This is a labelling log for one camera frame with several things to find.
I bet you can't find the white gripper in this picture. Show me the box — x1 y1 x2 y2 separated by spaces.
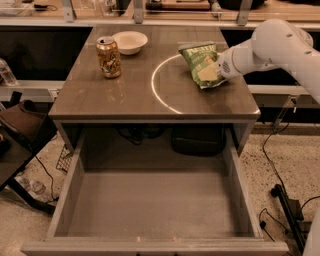
198 46 244 81

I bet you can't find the green jalapeno chip bag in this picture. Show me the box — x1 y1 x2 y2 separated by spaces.
178 41 226 89

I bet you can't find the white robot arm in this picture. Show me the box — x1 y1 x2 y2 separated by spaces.
195 19 320 103

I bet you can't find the grey cabinet with glossy top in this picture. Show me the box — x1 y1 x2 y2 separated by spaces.
50 25 260 149

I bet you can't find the black bag under cabinet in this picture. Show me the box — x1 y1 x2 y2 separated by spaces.
171 124 226 157

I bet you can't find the open grey top drawer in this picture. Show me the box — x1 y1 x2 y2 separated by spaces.
21 129 288 256

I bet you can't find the white ceramic bowl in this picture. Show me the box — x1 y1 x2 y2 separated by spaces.
113 31 148 55

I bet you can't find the gold patterned drink can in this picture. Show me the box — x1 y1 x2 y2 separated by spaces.
96 36 121 79

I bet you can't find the clear plastic water bottle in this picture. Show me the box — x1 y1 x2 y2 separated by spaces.
0 58 18 86

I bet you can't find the plastic bottle on floor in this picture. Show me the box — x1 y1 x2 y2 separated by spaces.
16 176 50 203

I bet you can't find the black stand with cables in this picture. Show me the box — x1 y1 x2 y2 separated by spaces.
262 124 320 254

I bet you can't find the wire mesh basket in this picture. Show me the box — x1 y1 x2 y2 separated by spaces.
56 146 72 173

